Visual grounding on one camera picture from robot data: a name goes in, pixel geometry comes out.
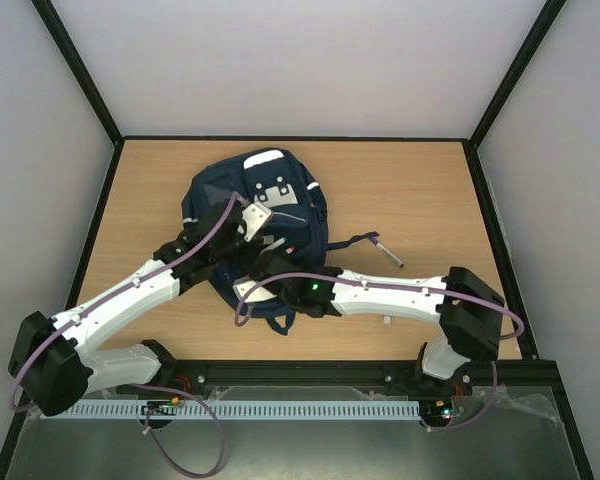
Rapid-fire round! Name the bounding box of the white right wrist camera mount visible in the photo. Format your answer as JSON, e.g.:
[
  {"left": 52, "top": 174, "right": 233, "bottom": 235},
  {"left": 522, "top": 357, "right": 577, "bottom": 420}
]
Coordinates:
[{"left": 233, "top": 278, "right": 276, "bottom": 303}]

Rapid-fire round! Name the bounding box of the light blue slotted cable duct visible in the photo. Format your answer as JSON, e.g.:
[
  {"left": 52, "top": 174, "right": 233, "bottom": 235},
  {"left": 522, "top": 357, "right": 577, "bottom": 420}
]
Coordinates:
[{"left": 57, "top": 399, "right": 420, "bottom": 421}]

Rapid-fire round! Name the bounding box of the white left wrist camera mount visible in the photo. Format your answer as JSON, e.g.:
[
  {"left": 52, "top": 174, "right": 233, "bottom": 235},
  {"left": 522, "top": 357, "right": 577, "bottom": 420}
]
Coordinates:
[{"left": 242, "top": 202, "right": 273, "bottom": 242}]

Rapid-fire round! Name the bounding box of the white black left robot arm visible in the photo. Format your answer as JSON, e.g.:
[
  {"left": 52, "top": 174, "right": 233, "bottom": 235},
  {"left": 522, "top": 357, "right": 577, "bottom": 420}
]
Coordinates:
[{"left": 8, "top": 200, "right": 272, "bottom": 417}]

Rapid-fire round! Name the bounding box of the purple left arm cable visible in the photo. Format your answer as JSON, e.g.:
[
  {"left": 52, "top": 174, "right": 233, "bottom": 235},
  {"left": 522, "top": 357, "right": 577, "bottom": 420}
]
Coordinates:
[{"left": 8, "top": 192, "right": 246, "bottom": 476}]

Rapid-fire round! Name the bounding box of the green capped white marker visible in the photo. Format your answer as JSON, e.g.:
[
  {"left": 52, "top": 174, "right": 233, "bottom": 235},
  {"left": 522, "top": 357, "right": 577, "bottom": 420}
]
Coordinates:
[{"left": 261, "top": 237, "right": 286, "bottom": 253}]

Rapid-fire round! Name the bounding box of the purple capped white marker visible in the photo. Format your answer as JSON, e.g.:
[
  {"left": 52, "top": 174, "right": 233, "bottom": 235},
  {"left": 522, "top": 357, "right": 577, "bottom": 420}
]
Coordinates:
[{"left": 370, "top": 237, "right": 404, "bottom": 268}]

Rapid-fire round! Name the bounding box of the black aluminium frame rail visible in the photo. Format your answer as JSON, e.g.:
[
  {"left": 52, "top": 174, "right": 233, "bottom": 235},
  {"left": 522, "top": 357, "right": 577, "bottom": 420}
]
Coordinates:
[{"left": 149, "top": 360, "right": 562, "bottom": 399}]

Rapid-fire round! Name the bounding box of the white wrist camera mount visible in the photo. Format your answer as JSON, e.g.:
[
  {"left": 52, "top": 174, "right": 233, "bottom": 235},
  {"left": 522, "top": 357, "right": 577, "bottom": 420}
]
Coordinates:
[
  {"left": 233, "top": 278, "right": 276, "bottom": 303},
  {"left": 242, "top": 202, "right": 273, "bottom": 242}
]

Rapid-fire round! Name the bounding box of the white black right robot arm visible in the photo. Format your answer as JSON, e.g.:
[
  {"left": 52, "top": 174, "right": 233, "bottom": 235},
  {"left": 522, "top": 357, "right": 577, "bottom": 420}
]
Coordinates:
[{"left": 233, "top": 252, "right": 504, "bottom": 392}]

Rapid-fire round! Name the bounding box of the navy blue student backpack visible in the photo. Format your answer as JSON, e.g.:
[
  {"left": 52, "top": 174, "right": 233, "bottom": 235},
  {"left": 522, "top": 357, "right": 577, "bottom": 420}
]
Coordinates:
[{"left": 173, "top": 148, "right": 377, "bottom": 308}]

